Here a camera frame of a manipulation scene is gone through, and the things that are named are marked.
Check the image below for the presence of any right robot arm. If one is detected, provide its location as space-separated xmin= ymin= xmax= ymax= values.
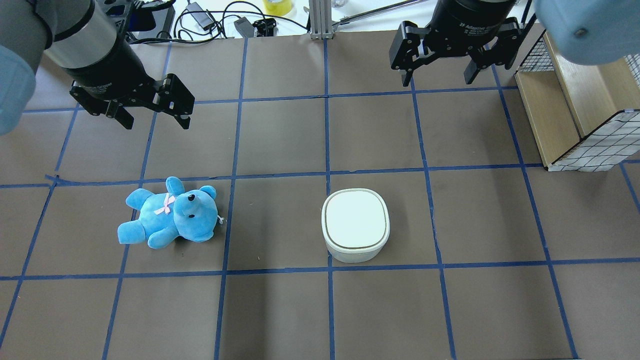
xmin=388 ymin=0 xmax=640 ymax=87

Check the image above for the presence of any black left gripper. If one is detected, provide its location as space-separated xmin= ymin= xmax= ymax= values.
xmin=69 ymin=35 xmax=195 ymax=130

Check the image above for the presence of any black power brick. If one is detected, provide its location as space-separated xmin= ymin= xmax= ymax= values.
xmin=233 ymin=16 xmax=257 ymax=38

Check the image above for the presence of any blue teddy bear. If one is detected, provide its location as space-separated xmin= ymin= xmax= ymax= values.
xmin=117 ymin=177 xmax=225 ymax=249

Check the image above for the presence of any white trash can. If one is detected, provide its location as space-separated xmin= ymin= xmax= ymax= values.
xmin=320 ymin=187 xmax=391 ymax=264

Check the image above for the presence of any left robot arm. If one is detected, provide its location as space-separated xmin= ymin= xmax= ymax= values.
xmin=0 ymin=0 xmax=195 ymax=135

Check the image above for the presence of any aluminium profile post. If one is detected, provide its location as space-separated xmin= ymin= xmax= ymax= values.
xmin=308 ymin=0 xmax=335 ymax=40

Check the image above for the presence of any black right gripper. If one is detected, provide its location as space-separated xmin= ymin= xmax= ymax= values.
xmin=389 ymin=0 xmax=524 ymax=87

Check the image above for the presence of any black power adapter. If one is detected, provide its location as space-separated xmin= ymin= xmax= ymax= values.
xmin=185 ymin=2 xmax=215 ymax=31

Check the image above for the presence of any yellow tape roll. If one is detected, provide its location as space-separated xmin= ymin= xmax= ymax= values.
xmin=263 ymin=0 xmax=293 ymax=17

